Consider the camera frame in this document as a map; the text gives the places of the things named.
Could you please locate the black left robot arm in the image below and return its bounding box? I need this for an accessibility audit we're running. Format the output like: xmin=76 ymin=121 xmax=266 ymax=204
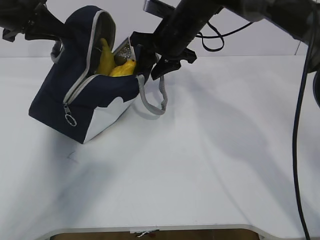
xmin=0 ymin=0 xmax=75 ymax=43

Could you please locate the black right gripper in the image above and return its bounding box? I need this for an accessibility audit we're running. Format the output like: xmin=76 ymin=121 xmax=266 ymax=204
xmin=130 ymin=31 xmax=197 ymax=80

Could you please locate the yellow pear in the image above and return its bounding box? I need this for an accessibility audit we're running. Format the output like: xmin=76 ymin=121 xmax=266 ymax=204
xmin=109 ymin=59 xmax=137 ymax=77

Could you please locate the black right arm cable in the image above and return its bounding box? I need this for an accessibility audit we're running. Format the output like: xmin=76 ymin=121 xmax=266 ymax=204
xmin=194 ymin=4 xmax=320 ymax=240

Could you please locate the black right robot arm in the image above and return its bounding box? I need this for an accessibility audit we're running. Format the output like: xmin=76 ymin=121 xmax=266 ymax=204
xmin=130 ymin=0 xmax=320 ymax=80

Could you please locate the yellow banana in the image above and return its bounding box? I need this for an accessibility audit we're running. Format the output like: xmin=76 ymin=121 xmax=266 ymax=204
xmin=95 ymin=38 xmax=116 ymax=76

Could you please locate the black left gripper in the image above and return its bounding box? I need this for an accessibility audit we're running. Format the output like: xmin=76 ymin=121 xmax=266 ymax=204
xmin=1 ymin=2 xmax=74 ymax=42

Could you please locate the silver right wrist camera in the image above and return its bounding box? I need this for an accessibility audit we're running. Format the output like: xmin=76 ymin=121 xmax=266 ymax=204
xmin=143 ymin=0 xmax=175 ymax=19

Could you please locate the navy blue lunch bag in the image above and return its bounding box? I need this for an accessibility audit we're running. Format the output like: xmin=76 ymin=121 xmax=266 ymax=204
xmin=28 ymin=5 xmax=168 ymax=144

